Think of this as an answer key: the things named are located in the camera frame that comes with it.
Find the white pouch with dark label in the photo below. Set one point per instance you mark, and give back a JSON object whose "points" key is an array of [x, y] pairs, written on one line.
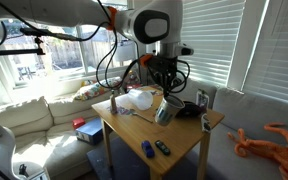
{"points": [[206, 123]]}

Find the metal spoon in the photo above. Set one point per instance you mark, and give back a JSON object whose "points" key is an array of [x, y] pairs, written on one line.
{"points": [[140, 115]]}

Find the clear plastic cup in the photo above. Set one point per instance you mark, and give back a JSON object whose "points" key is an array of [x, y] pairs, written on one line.
{"points": [[140, 99]]}

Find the cream sofa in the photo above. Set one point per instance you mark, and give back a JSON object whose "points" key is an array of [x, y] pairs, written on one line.
{"points": [[34, 123]]}

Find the white window blind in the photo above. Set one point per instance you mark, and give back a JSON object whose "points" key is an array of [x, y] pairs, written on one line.
{"points": [[214, 36], [280, 50]]}

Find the blue box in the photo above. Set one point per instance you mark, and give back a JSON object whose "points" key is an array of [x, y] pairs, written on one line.
{"points": [[90, 131]]}

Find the orange octopus plush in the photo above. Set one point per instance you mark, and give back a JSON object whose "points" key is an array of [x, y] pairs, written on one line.
{"points": [[277, 153]]}

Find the red and white toy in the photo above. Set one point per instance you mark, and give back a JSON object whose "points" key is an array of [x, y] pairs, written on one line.
{"points": [[132, 81]]}

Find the silver metal cup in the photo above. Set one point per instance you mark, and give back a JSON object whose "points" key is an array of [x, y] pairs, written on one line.
{"points": [[167, 111]]}

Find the black bowl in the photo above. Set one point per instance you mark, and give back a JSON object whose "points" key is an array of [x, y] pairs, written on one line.
{"points": [[192, 110]]}

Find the wooden table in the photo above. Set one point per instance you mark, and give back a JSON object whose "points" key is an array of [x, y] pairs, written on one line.
{"points": [[170, 140]]}

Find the red box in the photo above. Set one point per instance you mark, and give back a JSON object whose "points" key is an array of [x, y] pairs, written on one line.
{"points": [[78, 122]]}

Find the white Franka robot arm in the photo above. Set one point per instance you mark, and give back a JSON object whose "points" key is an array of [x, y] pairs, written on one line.
{"points": [[157, 26]]}

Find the gray sofa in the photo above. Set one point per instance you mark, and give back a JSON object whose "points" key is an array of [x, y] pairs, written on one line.
{"points": [[250, 113]]}

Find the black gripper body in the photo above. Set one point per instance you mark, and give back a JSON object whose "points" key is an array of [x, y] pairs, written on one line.
{"points": [[164, 68]]}

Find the arc lamp with white shade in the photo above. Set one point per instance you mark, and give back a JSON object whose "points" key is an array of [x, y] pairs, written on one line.
{"points": [[125, 53]]}

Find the dark floor rug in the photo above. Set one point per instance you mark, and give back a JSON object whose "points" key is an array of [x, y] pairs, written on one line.
{"points": [[124, 163]]}

